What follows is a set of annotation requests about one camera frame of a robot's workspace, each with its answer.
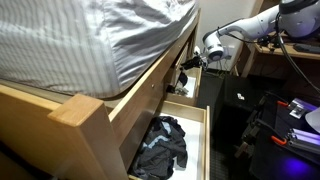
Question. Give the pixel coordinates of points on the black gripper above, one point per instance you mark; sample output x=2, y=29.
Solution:
x=201, y=60

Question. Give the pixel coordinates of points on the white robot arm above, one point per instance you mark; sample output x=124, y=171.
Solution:
x=253, y=21

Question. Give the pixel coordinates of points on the black cloth bundle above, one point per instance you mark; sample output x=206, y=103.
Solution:
x=182, y=79

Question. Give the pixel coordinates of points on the pale grey cloth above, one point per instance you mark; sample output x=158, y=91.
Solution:
x=181, y=90

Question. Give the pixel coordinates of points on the black computer tower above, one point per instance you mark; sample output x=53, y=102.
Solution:
x=246, y=86

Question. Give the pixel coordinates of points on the wooden desk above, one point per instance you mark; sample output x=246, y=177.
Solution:
x=263, y=50

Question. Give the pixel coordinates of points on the black headphones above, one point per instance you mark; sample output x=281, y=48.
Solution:
x=264, y=40

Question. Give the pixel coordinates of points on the black garment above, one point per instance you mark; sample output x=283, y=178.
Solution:
x=178, y=146

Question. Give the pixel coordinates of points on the light blue cloth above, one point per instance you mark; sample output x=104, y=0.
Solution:
x=149, y=143

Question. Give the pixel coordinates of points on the black desk gadget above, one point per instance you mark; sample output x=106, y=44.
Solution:
x=276, y=43

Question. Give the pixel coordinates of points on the dark grey garment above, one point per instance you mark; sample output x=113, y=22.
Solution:
x=156, y=163

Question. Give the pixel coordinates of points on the mattress with grey sheet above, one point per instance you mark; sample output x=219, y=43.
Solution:
x=83, y=40

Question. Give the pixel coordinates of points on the black keyboard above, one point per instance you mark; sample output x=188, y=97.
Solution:
x=306, y=48

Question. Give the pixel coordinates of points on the black equipment with blue light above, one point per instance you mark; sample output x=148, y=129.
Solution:
x=266, y=166

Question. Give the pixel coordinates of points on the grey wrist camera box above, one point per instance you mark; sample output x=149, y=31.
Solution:
x=197, y=50

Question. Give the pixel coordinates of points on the white wall adapter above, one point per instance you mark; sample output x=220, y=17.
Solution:
x=231, y=52

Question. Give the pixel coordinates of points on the aluminium extrusion rail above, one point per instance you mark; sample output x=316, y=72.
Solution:
x=305, y=141
x=301, y=106

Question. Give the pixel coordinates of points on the wooden bed frame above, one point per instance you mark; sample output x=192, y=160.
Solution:
x=80, y=133

